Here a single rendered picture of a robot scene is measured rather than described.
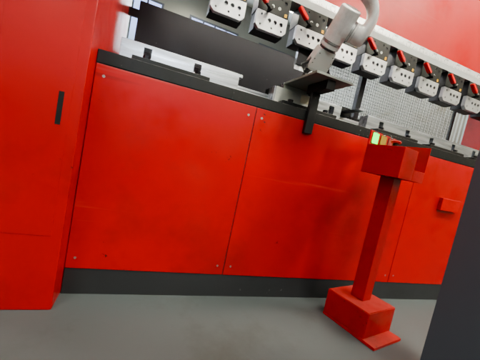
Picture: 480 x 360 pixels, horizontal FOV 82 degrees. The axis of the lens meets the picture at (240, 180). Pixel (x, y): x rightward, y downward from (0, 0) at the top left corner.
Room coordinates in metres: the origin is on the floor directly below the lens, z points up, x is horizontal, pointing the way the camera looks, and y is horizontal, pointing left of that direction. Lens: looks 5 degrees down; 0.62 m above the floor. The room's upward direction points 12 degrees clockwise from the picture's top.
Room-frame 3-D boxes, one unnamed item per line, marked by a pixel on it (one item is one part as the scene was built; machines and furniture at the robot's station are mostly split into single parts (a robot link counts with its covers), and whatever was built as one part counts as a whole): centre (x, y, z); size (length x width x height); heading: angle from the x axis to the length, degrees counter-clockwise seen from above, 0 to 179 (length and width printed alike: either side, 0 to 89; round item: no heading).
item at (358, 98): (2.42, -0.85, 1.00); 0.05 x 0.05 x 2.00; 20
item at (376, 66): (1.51, -0.54, 1.26); 0.15 x 0.09 x 0.17; 110
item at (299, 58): (1.38, -0.19, 1.13); 0.10 x 0.02 x 0.10; 110
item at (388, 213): (1.17, -0.63, 0.39); 0.06 x 0.06 x 0.54; 33
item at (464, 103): (1.78, -1.29, 1.26); 0.15 x 0.09 x 0.17; 110
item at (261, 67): (1.78, 0.21, 1.12); 1.13 x 0.02 x 0.44; 110
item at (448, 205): (1.58, -1.21, 0.59); 0.15 x 0.02 x 0.07; 110
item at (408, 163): (1.17, -0.63, 0.75); 0.20 x 0.16 x 0.18; 123
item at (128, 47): (1.19, 0.33, 0.92); 0.50 x 0.06 x 0.10; 110
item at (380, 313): (1.15, -0.64, 0.06); 0.25 x 0.20 x 0.12; 33
